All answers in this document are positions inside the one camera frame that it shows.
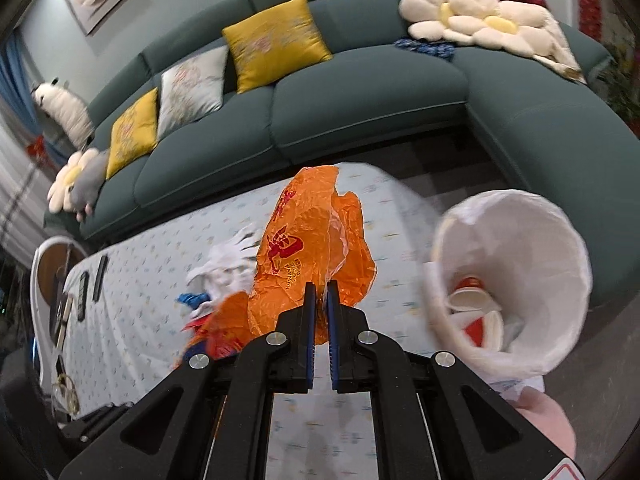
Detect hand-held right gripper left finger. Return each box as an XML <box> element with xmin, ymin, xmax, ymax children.
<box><xmin>59</xmin><ymin>281</ymin><xmax>317</xmax><ymax>480</ymax></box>

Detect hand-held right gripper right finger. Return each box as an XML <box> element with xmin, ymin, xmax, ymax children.
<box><xmin>326</xmin><ymin>280</ymin><xmax>586</xmax><ymax>480</ymax></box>

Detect orange plastic bag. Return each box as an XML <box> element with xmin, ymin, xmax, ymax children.
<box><xmin>182</xmin><ymin>292</ymin><xmax>261</xmax><ymax>361</ymax></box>
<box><xmin>248</xmin><ymin>164</ymin><xmax>377</xmax><ymax>346</ymax></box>

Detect red paper cup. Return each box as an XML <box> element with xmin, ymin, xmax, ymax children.
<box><xmin>462</xmin><ymin>310</ymin><xmax>505</xmax><ymax>351</ymax></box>
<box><xmin>447</xmin><ymin>276</ymin><xmax>493</xmax><ymax>313</ymax></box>

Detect trash bin with white liner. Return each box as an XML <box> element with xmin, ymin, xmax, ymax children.
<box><xmin>422</xmin><ymin>189</ymin><xmax>593</xmax><ymax>396</ymax></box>

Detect blue and white wrapper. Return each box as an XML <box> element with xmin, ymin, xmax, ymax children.
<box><xmin>175</xmin><ymin>292</ymin><xmax>211</xmax><ymax>318</ymax></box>

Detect pink fleece clothing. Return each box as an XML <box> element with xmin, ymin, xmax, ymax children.
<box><xmin>515</xmin><ymin>385</ymin><xmax>576</xmax><ymax>461</ymax></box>

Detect green sectional sofa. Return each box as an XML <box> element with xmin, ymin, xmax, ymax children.
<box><xmin>44</xmin><ymin>0</ymin><xmax>640</xmax><ymax>306</ymax></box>

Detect small yellow embroidered cushion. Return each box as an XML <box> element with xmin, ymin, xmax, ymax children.
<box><xmin>105</xmin><ymin>87</ymin><xmax>160</xmax><ymax>181</ymax></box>

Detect white embroidered cushion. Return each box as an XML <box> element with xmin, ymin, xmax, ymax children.
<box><xmin>156</xmin><ymin>45</ymin><xmax>230</xmax><ymax>135</ymax></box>

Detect small white flower cushion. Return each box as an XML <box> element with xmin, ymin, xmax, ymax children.
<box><xmin>47</xmin><ymin>148</ymin><xmax>101</xmax><ymax>212</ymax></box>

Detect large yellow embroidered cushion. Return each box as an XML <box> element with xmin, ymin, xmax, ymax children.
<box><xmin>221</xmin><ymin>0</ymin><xmax>333</xmax><ymax>95</ymax></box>

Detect blue patterned cloth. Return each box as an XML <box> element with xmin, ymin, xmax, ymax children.
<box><xmin>393</xmin><ymin>36</ymin><xmax>457</xmax><ymax>61</ymax></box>

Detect white sheer curtain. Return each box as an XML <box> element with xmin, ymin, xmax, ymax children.
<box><xmin>0</xmin><ymin>125</ymin><xmax>51</xmax><ymax>256</ymax></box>

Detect white panda plush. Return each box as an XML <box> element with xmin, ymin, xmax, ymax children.
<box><xmin>31</xmin><ymin>77</ymin><xmax>96</xmax><ymax>143</ymax></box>

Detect beige quilted blanket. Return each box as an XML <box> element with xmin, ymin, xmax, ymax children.
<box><xmin>530</xmin><ymin>10</ymin><xmax>588</xmax><ymax>85</ymax></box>

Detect blue curtain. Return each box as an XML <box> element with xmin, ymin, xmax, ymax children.
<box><xmin>0</xmin><ymin>30</ymin><xmax>56</xmax><ymax>161</ymax></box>

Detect gold wire object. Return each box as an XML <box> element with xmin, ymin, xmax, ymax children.
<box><xmin>52</xmin><ymin>374</ymin><xmax>81</xmax><ymax>413</ymax></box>

